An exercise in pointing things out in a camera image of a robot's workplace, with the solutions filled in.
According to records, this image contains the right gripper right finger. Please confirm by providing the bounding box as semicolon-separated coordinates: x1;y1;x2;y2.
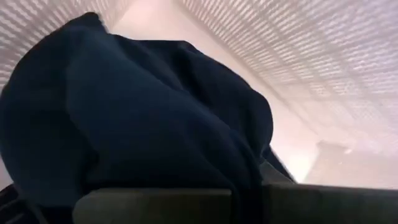
260;160;327;224

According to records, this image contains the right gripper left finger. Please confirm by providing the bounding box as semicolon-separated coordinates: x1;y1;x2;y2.
155;187;233;224

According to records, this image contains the navy blue garment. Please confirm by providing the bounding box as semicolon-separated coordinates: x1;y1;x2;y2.
0;11;297;224

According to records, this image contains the white plastic storage bin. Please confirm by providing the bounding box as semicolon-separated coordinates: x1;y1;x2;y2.
0;0;398;191

